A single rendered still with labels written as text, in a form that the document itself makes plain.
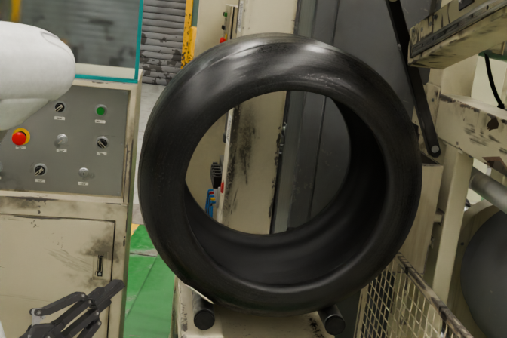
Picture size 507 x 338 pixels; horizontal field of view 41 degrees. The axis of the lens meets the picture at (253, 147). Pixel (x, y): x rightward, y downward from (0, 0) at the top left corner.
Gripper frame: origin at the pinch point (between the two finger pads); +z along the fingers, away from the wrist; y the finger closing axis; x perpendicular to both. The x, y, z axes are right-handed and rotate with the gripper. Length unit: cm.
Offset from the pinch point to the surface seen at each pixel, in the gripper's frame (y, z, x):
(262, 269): 24.4, 42.0, -7.0
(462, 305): 78, 100, 3
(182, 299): 19.4, 22.7, -14.3
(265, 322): 34.7, 35.0, -6.2
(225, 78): -25.9, 33.5, 18.1
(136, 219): 85, 176, -271
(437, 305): 33, 43, 37
